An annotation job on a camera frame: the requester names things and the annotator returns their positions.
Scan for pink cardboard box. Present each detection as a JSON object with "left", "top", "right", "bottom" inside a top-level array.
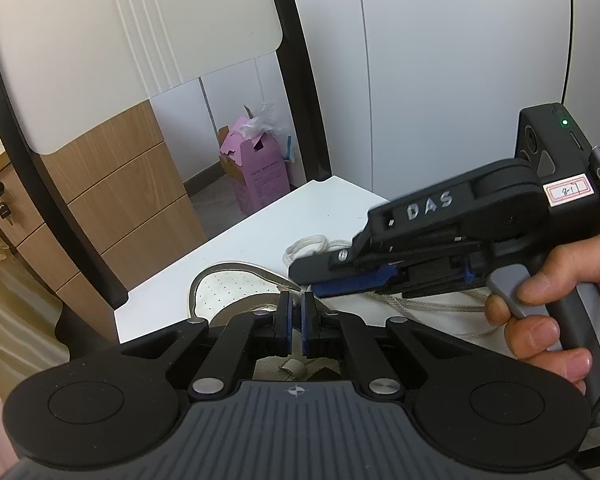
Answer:
[{"left": 218, "top": 105, "right": 295, "bottom": 217}]

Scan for white chair with black frame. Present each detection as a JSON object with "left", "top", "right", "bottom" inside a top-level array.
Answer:
[{"left": 0, "top": 0, "right": 333, "bottom": 356}]

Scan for beige shoelace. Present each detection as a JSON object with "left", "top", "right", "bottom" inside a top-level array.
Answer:
[{"left": 282, "top": 236, "right": 511, "bottom": 338}]

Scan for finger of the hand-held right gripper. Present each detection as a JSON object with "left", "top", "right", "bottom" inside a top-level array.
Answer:
[
  {"left": 311, "top": 266, "right": 399, "bottom": 297},
  {"left": 288, "top": 246, "right": 375, "bottom": 287}
]

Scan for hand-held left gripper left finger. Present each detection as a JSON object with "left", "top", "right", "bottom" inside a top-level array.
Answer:
[{"left": 122, "top": 292, "right": 295, "bottom": 397}]

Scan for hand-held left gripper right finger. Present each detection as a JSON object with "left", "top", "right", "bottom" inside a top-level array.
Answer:
[{"left": 301, "top": 292, "right": 476, "bottom": 397}]

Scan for white plastic bag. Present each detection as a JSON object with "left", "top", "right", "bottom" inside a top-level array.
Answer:
[{"left": 239, "top": 101, "right": 287, "bottom": 140}]

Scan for cream lace cloth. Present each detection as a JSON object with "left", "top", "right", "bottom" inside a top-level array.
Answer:
[{"left": 0, "top": 217, "right": 73, "bottom": 480}]

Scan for person's right hand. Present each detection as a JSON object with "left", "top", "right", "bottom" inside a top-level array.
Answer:
[{"left": 484, "top": 232, "right": 600, "bottom": 396}]

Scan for wooden drawer cabinet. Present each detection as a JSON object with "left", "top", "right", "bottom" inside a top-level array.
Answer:
[{"left": 0, "top": 97, "right": 209, "bottom": 346}]

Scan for black keys in lock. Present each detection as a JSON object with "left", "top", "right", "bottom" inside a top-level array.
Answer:
[{"left": 0, "top": 181, "right": 16, "bottom": 227}]

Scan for white and brown shoe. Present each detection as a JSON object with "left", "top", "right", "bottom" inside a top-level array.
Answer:
[{"left": 189, "top": 260, "right": 341, "bottom": 386}]

